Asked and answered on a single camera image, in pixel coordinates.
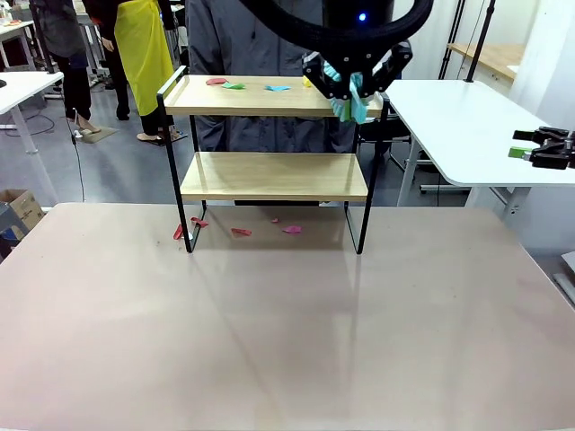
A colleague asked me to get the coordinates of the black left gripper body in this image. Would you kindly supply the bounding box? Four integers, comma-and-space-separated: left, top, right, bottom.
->
323, 43, 395, 78

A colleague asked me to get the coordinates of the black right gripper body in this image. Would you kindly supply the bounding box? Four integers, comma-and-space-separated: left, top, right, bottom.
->
529, 133, 575, 170

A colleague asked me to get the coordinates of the teal chenille duster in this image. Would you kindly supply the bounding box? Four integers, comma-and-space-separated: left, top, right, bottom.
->
323, 62, 374, 125

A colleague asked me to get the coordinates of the black office chair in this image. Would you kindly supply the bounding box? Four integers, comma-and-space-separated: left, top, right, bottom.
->
358, 114, 426, 174

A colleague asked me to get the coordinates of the white rounded table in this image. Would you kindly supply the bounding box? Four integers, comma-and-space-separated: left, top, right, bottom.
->
384, 78, 575, 225

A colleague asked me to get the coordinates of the thin black tripod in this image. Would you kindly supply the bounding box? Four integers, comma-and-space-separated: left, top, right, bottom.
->
438, 0, 468, 81

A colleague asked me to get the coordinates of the person in grey jacket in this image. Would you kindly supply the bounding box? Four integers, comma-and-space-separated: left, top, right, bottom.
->
184, 0, 360, 154

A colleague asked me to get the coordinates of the wooden desk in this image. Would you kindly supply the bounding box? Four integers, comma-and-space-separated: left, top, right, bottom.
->
447, 42, 526, 82

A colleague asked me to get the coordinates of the thick black stand pole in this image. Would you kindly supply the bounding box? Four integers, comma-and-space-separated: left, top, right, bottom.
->
464, 0, 498, 84

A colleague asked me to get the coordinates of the person in yellow apron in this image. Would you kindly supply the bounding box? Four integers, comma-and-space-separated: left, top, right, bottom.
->
96, 0, 179, 144

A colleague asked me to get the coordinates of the person in dark clothes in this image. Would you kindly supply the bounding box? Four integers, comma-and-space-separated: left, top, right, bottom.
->
29, 0, 105, 136

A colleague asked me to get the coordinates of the white desk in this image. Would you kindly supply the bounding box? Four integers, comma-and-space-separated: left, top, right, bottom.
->
0, 70, 65, 203

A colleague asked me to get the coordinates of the brown cardboard box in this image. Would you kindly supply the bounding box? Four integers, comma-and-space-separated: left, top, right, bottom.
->
0, 188, 46, 231

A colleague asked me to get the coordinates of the black corrugated cable hose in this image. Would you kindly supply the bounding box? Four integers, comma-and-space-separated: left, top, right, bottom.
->
237, 0, 435, 53

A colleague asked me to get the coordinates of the two-tier wooden shelf black frame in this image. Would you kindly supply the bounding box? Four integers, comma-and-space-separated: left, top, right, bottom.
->
155, 66, 391, 255

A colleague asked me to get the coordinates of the thin black floor cable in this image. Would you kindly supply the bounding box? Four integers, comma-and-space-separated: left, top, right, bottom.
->
66, 107, 86, 203

